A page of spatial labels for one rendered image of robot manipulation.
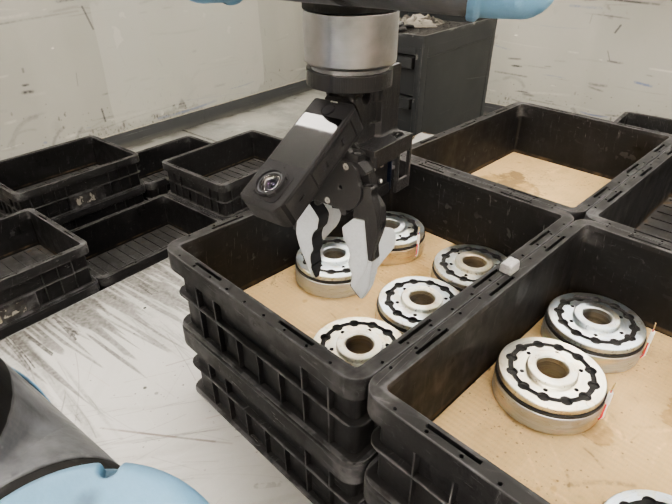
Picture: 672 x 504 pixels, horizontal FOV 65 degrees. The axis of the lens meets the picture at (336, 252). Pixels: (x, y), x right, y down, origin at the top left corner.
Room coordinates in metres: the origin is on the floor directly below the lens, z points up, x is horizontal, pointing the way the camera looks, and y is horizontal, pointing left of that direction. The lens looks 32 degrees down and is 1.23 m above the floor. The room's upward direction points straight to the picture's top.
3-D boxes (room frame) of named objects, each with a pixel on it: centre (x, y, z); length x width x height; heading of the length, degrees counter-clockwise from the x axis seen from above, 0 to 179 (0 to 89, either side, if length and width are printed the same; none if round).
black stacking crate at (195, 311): (0.54, -0.05, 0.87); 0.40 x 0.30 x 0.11; 135
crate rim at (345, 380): (0.54, -0.05, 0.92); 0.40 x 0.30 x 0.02; 135
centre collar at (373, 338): (0.41, -0.02, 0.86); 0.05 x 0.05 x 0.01
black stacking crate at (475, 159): (0.82, -0.33, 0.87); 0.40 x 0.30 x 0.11; 135
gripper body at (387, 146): (0.45, -0.02, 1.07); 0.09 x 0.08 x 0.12; 142
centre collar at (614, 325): (0.46, -0.29, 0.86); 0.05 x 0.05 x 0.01
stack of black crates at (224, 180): (1.63, 0.32, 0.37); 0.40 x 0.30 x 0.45; 141
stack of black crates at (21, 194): (1.58, 0.88, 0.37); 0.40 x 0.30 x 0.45; 141
